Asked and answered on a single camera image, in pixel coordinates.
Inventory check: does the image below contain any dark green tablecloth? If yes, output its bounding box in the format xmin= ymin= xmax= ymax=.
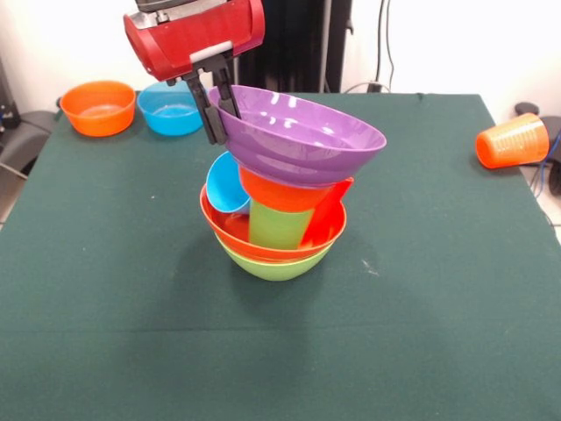
xmin=0 ymin=90 xmax=561 ymax=421

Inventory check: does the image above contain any orange cup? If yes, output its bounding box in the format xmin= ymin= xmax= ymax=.
xmin=475 ymin=111 xmax=550 ymax=170

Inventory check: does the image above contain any black hanging cable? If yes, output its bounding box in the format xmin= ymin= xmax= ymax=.
xmin=375 ymin=0 xmax=398 ymax=93

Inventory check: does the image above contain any purple bowl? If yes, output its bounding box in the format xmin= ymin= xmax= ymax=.
xmin=205 ymin=84 xmax=388 ymax=189

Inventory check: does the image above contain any dark equipment rack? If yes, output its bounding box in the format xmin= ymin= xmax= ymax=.
xmin=0 ymin=56 xmax=18 ymax=131

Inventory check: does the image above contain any blue bowl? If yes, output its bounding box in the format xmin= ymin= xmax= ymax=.
xmin=136 ymin=81 xmax=208 ymax=138

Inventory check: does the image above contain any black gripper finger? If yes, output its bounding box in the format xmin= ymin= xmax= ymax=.
xmin=212 ymin=65 xmax=244 ymax=121
xmin=181 ymin=71 xmax=230 ymax=146

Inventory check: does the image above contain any green cup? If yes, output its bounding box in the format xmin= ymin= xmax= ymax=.
xmin=248 ymin=199 xmax=315 ymax=250

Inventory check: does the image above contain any wide orange bowl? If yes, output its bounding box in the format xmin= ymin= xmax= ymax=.
xmin=199 ymin=183 xmax=348 ymax=263

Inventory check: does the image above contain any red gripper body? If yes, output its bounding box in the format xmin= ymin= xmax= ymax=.
xmin=122 ymin=0 xmax=267 ymax=87

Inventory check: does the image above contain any grey chair base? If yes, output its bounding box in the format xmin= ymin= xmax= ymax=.
xmin=0 ymin=109 xmax=58 ymax=181

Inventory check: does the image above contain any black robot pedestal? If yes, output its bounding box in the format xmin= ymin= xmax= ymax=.
xmin=231 ymin=0 xmax=354 ymax=94

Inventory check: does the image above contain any small orange bowl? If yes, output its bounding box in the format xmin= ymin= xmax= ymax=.
xmin=238 ymin=165 xmax=343 ymax=215
xmin=60 ymin=80 xmax=138 ymax=138

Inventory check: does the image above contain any red cup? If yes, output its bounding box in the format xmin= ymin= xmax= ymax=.
xmin=300 ymin=176 xmax=355 ymax=249

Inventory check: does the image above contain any green bowl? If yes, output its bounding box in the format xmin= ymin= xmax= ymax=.
xmin=213 ymin=232 xmax=334 ymax=282

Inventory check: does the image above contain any blue cup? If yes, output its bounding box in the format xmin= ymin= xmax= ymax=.
xmin=205 ymin=151 xmax=252 ymax=215

